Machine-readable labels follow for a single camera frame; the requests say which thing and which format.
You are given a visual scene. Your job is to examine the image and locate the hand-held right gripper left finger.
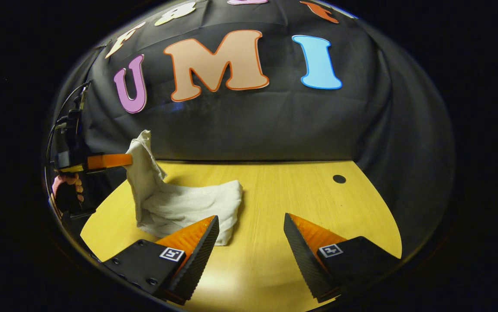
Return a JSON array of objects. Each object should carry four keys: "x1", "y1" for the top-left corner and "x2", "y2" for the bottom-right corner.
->
[{"x1": 99, "y1": 215, "x2": 220, "y2": 306}]

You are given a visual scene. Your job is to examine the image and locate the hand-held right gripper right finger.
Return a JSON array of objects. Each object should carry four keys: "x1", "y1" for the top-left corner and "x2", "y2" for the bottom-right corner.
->
[{"x1": 283, "y1": 212, "x2": 402, "y2": 304}]

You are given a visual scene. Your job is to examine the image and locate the cream white jeans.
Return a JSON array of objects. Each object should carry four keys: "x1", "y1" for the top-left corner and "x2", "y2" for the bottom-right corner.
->
[{"x1": 125, "y1": 130, "x2": 244, "y2": 246}]

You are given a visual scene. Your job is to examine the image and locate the black backdrop cloth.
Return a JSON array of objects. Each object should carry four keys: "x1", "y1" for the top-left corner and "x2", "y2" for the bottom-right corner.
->
[{"x1": 52, "y1": 0, "x2": 455, "y2": 256}]

